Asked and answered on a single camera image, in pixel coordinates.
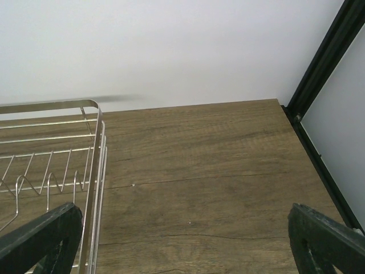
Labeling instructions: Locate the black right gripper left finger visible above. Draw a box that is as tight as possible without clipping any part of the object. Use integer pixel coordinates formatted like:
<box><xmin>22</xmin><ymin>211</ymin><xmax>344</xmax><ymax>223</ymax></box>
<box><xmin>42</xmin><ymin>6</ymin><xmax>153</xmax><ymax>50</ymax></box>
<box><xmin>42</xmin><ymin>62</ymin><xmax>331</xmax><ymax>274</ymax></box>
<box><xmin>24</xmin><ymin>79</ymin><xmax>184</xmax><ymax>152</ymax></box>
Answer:
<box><xmin>1</xmin><ymin>203</ymin><xmax>83</xmax><ymax>273</ymax></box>

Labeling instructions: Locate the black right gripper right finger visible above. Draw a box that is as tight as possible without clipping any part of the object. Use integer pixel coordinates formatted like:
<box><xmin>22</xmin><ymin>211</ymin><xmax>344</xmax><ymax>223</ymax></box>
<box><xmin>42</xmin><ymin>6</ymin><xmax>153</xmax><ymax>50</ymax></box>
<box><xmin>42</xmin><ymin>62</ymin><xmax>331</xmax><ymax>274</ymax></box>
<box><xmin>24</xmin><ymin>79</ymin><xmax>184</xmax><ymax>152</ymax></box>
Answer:
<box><xmin>288</xmin><ymin>203</ymin><xmax>364</xmax><ymax>273</ymax></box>

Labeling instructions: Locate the steel wire dish rack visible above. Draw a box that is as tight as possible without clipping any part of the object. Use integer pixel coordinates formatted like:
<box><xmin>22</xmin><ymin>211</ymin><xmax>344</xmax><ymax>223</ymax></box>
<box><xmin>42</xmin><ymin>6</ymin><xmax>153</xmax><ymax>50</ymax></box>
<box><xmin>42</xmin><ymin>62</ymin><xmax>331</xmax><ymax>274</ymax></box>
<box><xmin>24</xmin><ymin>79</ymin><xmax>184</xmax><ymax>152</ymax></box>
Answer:
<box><xmin>1</xmin><ymin>99</ymin><xmax>108</xmax><ymax>273</ymax></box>

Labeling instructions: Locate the black aluminium frame post right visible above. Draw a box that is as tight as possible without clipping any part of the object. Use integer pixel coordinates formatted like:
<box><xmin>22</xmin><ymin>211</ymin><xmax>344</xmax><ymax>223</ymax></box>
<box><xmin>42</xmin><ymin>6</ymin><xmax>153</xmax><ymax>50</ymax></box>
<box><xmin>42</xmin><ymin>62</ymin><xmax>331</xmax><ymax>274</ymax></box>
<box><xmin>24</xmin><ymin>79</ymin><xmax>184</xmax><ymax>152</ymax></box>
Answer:
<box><xmin>282</xmin><ymin>1</ymin><xmax>364</xmax><ymax>232</ymax></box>

